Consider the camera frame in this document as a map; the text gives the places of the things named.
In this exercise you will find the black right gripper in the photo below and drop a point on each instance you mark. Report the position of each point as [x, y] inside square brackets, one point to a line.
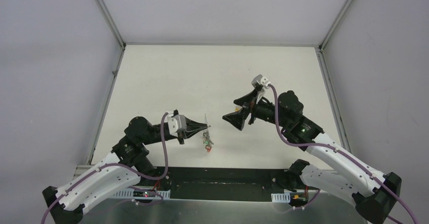
[238, 119]

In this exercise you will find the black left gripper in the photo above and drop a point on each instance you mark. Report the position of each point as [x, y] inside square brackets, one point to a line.
[181, 135]

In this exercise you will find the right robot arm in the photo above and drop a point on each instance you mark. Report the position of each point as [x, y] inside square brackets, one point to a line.
[372, 192]

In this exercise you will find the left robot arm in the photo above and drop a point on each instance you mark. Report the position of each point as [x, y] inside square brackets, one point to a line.
[124, 166]

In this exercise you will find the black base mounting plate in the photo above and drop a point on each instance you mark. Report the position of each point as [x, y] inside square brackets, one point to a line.
[228, 184]

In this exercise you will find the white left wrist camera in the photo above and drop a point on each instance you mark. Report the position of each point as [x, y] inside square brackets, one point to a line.
[176, 123]

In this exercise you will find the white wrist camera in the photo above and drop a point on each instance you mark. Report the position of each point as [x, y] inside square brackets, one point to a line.
[176, 123]
[260, 80]

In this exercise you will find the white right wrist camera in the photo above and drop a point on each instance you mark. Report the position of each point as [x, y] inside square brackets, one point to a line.
[260, 80]

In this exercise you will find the aluminium frame rails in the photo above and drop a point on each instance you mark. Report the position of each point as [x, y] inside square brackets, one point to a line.
[197, 56]

